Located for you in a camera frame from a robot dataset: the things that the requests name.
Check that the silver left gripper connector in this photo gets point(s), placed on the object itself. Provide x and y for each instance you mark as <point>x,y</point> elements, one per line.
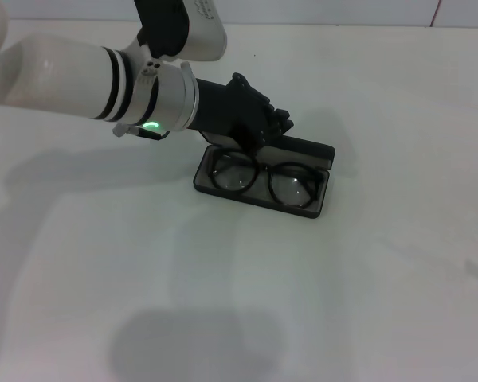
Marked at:
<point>125,129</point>

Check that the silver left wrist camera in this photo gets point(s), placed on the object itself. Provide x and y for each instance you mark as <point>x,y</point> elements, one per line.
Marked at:
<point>183,28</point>

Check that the black round-lens glasses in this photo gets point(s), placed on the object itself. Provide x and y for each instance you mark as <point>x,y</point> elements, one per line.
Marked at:
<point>233,157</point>

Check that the black glasses case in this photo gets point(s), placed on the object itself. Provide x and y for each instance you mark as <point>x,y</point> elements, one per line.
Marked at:
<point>322,155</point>

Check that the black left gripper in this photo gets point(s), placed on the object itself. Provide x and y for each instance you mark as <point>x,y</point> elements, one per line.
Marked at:
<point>223,107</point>

